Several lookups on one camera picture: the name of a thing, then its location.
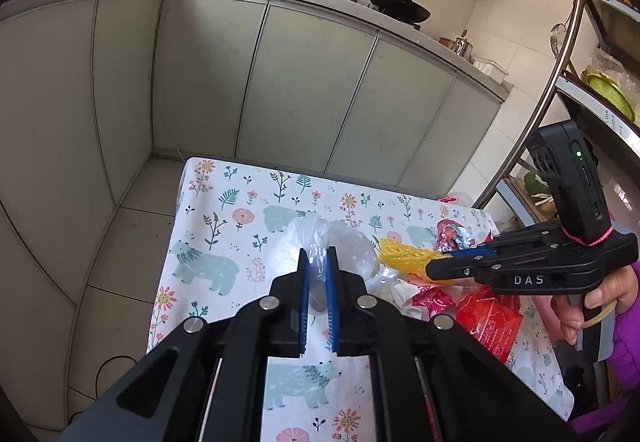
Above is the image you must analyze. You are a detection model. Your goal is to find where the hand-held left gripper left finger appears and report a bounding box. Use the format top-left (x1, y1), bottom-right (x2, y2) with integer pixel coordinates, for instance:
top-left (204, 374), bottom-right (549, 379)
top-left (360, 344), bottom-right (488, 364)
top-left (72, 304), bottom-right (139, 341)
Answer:
top-left (57, 249), bottom-right (313, 442)

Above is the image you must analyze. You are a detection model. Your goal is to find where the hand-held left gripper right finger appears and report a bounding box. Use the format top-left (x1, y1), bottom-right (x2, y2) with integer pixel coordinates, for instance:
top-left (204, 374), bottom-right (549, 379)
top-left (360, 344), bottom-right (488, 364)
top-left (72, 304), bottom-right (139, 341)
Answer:
top-left (325, 246), bottom-right (581, 442)

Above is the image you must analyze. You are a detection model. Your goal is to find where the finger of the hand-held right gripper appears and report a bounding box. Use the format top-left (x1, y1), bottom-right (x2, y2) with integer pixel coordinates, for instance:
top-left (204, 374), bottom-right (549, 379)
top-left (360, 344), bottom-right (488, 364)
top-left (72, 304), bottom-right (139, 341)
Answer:
top-left (425, 255), bottom-right (507, 283)
top-left (439, 221), bottom-right (566, 259)

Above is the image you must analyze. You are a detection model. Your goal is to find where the white bag with pink pattern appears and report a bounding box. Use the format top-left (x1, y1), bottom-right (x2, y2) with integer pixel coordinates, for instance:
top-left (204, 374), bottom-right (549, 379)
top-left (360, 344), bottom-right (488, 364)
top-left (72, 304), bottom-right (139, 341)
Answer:
top-left (392, 279), bottom-right (459, 321)

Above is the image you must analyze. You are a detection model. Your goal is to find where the yellow foam fruit net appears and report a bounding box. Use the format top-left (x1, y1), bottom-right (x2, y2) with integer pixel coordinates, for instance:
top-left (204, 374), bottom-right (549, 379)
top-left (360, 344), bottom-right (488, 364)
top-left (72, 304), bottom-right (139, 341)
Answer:
top-left (378, 238), bottom-right (442, 281)

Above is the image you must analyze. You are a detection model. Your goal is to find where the clear plastic bag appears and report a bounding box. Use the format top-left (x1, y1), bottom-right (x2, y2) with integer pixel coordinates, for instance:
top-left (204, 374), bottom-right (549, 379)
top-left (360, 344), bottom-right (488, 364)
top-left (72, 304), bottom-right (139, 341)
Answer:
top-left (272, 214), bottom-right (382, 323)

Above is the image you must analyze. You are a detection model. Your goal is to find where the red foil packet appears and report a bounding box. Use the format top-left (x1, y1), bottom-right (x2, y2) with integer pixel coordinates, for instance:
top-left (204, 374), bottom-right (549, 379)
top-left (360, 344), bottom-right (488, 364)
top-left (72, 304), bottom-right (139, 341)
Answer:
top-left (455, 288), bottom-right (524, 364)

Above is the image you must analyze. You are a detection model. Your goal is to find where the person's right hand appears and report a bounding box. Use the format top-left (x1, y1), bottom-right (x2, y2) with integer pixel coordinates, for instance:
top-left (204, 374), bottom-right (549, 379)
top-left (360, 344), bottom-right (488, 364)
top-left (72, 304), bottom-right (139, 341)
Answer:
top-left (551, 264), bottom-right (640, 347)

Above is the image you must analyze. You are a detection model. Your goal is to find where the clear plastic bowl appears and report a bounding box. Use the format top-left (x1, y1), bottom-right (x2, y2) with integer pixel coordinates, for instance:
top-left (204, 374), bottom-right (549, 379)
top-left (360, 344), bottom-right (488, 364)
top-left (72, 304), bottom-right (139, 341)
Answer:
top-left (520, 167), bottom-right (558, 217)

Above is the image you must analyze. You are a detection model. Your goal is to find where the white plastic bag red print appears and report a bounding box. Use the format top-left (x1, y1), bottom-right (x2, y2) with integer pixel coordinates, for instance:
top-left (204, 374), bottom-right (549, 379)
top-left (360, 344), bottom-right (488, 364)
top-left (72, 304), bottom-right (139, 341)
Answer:
top-left (440, 192), bottom-right (474, 209)

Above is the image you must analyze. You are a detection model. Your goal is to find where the green colander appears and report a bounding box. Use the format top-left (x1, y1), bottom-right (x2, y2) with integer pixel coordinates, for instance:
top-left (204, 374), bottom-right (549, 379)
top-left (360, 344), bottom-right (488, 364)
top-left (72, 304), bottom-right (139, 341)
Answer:
top-left (582, 69), bottom-right (640, 123)

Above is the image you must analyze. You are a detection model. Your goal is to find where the floral bear print tablecloth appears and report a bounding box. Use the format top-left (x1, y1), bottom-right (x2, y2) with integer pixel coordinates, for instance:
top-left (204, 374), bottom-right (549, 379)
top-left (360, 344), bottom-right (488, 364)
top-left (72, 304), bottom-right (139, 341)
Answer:
top-left (146, 157), bottom-right (573, 442)

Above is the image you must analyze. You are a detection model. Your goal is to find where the metal shelf rack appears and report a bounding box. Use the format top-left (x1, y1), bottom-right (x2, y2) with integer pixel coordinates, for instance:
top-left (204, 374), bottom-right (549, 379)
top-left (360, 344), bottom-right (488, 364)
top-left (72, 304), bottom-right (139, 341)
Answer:
top-left (472, 0), bottom-right (640, 233)

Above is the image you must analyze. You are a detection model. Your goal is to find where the metal strainer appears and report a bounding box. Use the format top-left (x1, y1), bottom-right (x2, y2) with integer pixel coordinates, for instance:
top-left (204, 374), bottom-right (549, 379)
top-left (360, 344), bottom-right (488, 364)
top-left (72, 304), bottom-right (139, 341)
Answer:
top-left (550, 22), bottom-right (572, 61)

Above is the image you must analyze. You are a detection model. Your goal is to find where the white plastic container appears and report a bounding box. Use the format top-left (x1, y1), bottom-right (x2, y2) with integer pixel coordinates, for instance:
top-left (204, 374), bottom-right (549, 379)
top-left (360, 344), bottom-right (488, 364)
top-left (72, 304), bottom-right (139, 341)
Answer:
top-left (472, 56), bottom-right (510, 85)

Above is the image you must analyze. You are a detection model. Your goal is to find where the grey kitchen cabinet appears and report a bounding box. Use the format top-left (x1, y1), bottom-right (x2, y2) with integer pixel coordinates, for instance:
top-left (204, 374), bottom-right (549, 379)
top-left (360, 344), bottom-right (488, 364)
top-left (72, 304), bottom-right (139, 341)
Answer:
top-left (0, 0), bottom-right (514, 203)

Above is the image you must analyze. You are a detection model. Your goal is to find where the black floor cable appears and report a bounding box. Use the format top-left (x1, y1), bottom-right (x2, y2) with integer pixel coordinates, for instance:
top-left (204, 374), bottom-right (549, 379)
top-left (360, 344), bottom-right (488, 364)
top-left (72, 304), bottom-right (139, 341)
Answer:
top-left (67, 356), bottom-right (138, 423)

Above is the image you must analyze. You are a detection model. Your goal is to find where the black wok with wooden handle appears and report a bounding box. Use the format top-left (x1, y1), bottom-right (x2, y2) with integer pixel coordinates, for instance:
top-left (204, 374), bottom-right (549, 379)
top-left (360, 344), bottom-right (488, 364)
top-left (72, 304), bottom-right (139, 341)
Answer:
top-left (368, 0), bottom-right (432, 25)

